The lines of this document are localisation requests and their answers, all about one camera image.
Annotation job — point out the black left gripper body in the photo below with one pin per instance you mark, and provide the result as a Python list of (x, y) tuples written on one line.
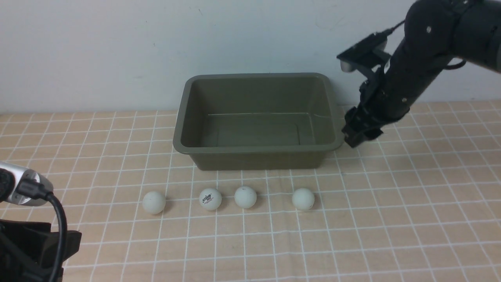
[(27, 251)]

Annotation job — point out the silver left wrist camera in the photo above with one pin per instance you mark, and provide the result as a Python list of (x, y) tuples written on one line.
[(23, 186)]

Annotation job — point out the olive green plastic bin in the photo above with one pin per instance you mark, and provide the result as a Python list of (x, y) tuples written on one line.
[(271, 121)]

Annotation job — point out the plain white ball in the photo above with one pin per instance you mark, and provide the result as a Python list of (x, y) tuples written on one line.
[(154, 202)]

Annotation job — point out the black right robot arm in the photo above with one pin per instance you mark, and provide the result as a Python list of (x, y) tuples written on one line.
[(438, 35)]

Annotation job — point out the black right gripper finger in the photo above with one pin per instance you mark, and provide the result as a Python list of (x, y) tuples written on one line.
[(368, 134), (351, 134)]

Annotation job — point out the beige checkered tablecloth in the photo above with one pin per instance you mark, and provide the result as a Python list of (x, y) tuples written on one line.
[(420, 204)]

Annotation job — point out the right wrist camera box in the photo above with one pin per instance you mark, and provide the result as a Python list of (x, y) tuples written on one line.
[(365, 55)]

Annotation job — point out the white ball with red logo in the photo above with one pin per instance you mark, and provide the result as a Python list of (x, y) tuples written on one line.
[(210, 199)]

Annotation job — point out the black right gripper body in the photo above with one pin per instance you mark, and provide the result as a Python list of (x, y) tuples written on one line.
[(388, 97)]

